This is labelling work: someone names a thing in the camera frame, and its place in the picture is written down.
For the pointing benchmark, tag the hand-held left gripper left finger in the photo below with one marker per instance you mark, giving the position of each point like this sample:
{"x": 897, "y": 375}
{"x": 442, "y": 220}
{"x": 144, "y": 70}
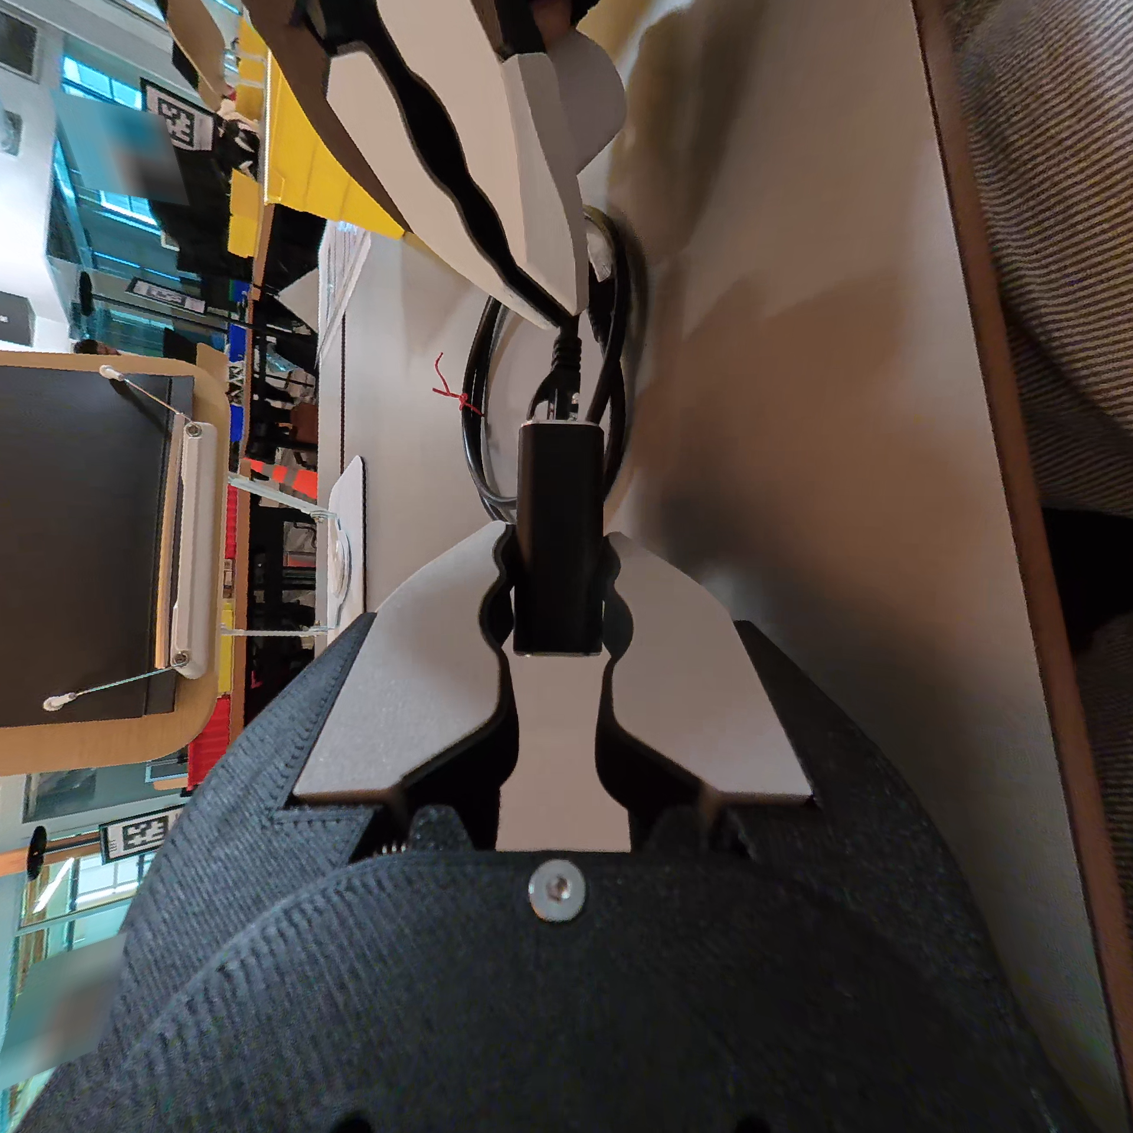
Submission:
{"x": 416, "y": 689}

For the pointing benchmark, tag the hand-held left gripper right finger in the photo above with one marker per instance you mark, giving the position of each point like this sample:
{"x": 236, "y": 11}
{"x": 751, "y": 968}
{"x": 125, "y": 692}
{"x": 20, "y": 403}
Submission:
{"x": 708, "y": 707}

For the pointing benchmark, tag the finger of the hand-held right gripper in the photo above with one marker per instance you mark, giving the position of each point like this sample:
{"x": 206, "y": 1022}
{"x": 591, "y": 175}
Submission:
{"x": 544, "y": 175}
{"x": 390, "y": 149}

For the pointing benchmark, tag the black network adapter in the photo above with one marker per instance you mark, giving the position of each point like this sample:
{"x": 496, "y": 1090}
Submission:
{"x": 558, "y": 549}

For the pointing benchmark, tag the grey desk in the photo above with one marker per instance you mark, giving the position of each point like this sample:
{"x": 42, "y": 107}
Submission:
{"x": 796, "y": 442}

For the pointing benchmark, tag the yellow plastic bin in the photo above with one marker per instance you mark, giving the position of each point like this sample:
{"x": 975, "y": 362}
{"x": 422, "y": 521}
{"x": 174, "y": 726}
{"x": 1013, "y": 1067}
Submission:
{"x": 309, "y": 167}

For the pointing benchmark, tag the white paper sheet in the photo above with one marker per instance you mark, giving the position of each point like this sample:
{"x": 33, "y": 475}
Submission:
{"x": 344, "y": 283}

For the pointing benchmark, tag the cardboard box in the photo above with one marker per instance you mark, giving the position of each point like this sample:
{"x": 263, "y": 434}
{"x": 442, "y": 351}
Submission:
{"x": 207, "y": 42}

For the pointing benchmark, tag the fiducial marker sign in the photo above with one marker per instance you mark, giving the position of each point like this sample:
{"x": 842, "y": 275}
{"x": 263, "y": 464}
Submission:
{"x": 176, "y": 115}

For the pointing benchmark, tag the red twist tie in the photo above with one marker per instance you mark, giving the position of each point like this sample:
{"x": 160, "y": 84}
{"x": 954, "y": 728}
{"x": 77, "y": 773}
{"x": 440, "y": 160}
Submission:
{"x": 456, "y": 392}

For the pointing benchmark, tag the wood-framed black screen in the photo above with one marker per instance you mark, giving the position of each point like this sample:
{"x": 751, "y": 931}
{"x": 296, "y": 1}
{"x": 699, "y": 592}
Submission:
{"x": 81, "y": 529}

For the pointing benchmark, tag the person's grey hoodie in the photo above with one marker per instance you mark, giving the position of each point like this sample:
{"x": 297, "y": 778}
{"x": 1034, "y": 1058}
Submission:
{"x": 1053, "y": 220}

